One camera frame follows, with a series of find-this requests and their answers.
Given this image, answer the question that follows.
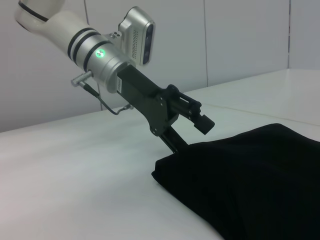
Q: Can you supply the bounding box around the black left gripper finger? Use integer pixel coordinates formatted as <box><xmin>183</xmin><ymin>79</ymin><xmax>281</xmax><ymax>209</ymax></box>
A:
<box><xmin>165</xmin><ymin>83</ymin><xmax>216</xmax><ymax>136</ymax></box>
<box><xmin>159</xmin><ymin>124</ymin><xmax>189</xmax><ymax>154</ymax></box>

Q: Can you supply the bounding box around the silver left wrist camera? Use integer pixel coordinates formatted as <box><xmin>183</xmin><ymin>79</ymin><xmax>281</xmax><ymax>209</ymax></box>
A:
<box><xmin>104</xmin><ymin>6</ymin><xmax>157</xmax><ymax>67</ymax></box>

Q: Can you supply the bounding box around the black shirt with FREE print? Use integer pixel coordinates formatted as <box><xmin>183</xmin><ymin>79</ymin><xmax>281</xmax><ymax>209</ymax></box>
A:
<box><xmin>150</xmin><ymin>122</ymin><xmax>320</xmax><ymax>240</ymax></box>

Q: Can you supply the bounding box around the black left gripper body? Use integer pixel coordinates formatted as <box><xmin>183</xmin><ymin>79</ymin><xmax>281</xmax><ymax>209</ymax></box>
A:
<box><xmin>116</xmin><ymin>64</ymin><xmax>180</xmax><ymax>138</ymax></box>

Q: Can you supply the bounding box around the dark red gripper cable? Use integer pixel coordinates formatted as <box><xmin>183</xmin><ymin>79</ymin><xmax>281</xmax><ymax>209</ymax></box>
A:
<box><xmin>84</xmin><ymin>83</ymin><xmax>126</xmax><ymax>116</ymax></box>

